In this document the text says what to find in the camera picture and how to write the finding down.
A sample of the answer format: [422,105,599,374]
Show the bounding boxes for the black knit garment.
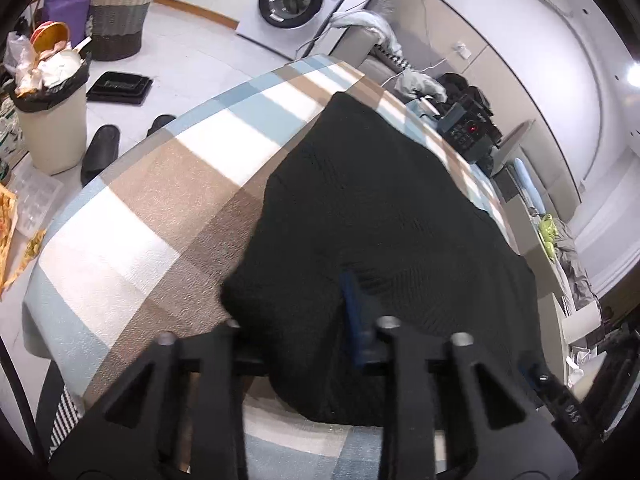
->
[220,92,542,426]

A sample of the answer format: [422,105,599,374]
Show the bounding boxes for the black clothes pile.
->
[436,73,492,115]

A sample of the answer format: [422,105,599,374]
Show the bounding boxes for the crumpled grey fabric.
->
[553,218,597,310]

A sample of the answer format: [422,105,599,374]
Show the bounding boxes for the yellow-green toy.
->
[538,214,559,261]

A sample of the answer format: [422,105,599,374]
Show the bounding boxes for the checkered blue brown tablecloth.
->
[25,55,521,479]

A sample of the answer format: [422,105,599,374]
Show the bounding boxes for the clear plastic blister tray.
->
[9,156,63,238]

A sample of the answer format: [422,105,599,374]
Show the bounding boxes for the orange snack bag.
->
[0,185,47,292]

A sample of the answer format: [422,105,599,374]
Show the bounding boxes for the black slipper near bin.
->
[80,125,120,188]

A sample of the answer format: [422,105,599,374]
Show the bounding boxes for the dark electric pressure cooker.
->
[436,94,502,164]

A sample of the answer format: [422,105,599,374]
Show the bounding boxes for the black slipper far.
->
[146,114,176,136]

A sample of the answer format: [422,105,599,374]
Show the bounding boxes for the black plastic tray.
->
[87,70,153,106]

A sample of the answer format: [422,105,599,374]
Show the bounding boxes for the beige trash bin with bag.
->
[3,21,91,176]

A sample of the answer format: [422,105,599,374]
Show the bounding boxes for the grey sofa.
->
[331,26,411,86]

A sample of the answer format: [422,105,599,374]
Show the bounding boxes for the woven laundry basket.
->
[87,0,153,62]

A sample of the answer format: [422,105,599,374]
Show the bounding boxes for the grey cloth on sofa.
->
[329,10,402,56]

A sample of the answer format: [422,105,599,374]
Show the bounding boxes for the white front-load washing machine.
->
[236,0,344,61]

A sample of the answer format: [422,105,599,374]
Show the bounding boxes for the white wall socket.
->
[454,42,472,61]

